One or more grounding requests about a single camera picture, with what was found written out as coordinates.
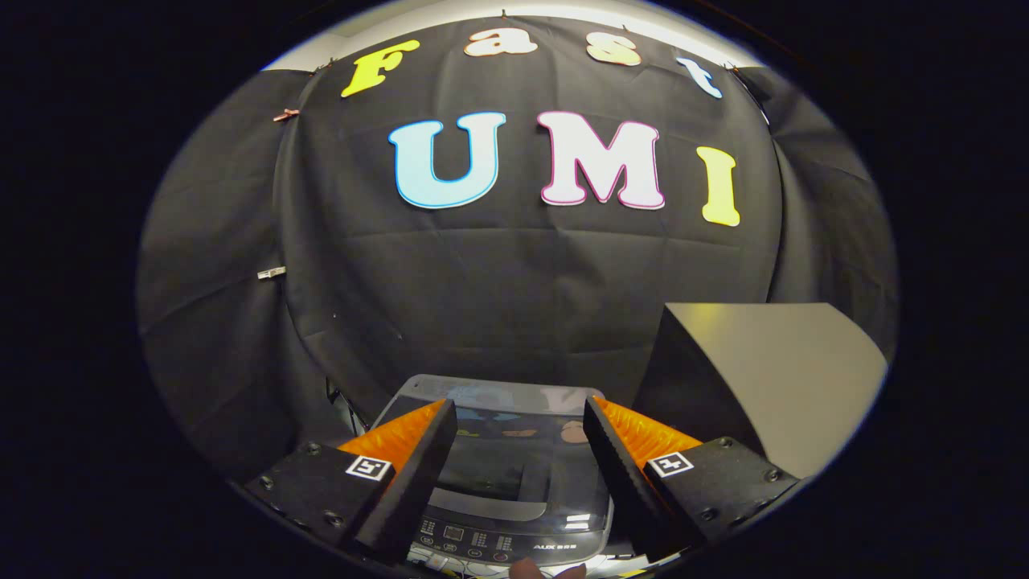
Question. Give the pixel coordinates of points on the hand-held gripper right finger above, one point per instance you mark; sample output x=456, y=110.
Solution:
x=627, y=482

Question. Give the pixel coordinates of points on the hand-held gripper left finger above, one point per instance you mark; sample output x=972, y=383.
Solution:
x=414, y=482

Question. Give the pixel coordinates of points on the dark grey washing machine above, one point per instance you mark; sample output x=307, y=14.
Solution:
x=514, y=531

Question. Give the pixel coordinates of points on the beige metal cabinet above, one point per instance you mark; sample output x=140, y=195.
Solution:
x=788, y=370

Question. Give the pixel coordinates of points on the black backdrop cloth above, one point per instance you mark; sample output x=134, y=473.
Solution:
x=522, y=281

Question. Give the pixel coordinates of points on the white clip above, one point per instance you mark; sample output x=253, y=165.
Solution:
x=271, y=273

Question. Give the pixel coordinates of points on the red clip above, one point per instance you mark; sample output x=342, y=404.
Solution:
x=285, y=115

